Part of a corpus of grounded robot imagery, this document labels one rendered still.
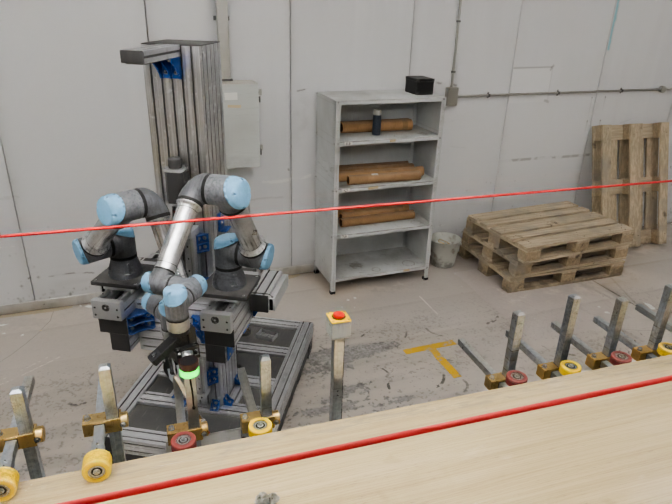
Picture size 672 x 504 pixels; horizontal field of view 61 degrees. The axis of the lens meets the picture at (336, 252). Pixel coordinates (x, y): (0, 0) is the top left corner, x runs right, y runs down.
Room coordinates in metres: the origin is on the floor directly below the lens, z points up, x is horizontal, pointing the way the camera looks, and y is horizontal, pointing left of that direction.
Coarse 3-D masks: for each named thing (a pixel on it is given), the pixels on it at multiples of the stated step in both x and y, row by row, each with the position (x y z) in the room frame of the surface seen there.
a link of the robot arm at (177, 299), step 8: (168, 288) 1.63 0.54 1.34; (176, 288) 1.63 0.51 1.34; (184, 288) 1.64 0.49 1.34; (168, 296) 1.60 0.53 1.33; (176, 296) 1.60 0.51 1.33; (184, 296) 1.62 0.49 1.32; (192, 296) 1.67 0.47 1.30; (168, 304) 1.60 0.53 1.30; (176, 304) 1.60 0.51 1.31; (184, 304) 1.62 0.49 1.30; (168, 312) 1.60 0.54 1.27; (176, 312) 1.60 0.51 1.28; (184, 312) 1.61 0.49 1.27; (168, 320) 1.60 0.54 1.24; (176, 320) 1.60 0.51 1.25; (184, 320) 1.61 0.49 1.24
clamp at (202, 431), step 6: (168, 426) 1.52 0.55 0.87; (174, 426) 1.52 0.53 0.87; (180, 426) 1.52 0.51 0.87; (186, 426) 1.53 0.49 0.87; (204, 426) 1.53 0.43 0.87; (168, 432) 1.49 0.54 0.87; (174, 432) 1.49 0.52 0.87; (192, 432) 1.51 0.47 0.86; (198, 432) 1.51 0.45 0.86; (204, 432) 1.52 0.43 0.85; (168, 438) 1.48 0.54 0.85; (198, 438) 1.51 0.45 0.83; (168, 444) 1.48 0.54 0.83
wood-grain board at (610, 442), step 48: (528, 384) 1.78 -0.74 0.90; (576, 384) 1.79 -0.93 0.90; (624, 384) 1.80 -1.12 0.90; (288, 432) 1.48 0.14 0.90; (336, 432) 1.48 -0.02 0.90; (384, 432) 1.49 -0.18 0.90; (432, 432) 1.50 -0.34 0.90; (480, 432) 1.51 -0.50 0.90; (528, 432) 1.51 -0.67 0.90; (576, 432) 1.52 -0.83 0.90; (624, 432) 1.53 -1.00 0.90; (48, 480) 1.25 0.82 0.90; (144, 480) 1.26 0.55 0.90; (240, 480) 1.27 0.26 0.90; (288, 480) 1.27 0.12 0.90; (336, 480) 1.28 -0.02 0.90; (384, 480) 1.28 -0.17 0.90; (432, 480) 1.29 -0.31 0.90; (480, 480) 1.30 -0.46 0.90; (528, 480) 1.30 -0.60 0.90; (576, 480) 1.31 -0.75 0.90; (624, 480) 1.31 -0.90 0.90
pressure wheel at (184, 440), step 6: (180, 432) 1.46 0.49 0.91; (186, 432) 1.46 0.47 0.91; (174, 438) 1.43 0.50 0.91; (180, 438) 1.43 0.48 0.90; (186, 438) 1.43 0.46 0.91; (192, 438) 1.43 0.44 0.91; (174, 444) 1.40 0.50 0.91; (180, 444) 1.40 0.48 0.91; (186, 444) 1.40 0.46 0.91; (192, 444) 1.40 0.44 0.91; (174, 450) 1.39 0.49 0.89; (180, 450) 1.38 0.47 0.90
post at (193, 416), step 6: (186, 354) 1.52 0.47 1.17; (192, 354) 1.53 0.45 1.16; (192, 378) 1.52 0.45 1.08; (186, 384) 1.51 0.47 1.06; (192, 384) 1.52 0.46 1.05; (186, 390) 1.51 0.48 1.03; (186, 396) 1.51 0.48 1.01; (186, 402) 1.53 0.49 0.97; (192, 402) 1.52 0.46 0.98; (192, 414) 1.52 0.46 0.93; (198, 414) 1.52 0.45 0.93; (192, 420) 1.52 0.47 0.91; (198, 420) 1.52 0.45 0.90; (192, 426) 1.52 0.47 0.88; (198, 426) 1.52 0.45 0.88; (198, 444) 1.52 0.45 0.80
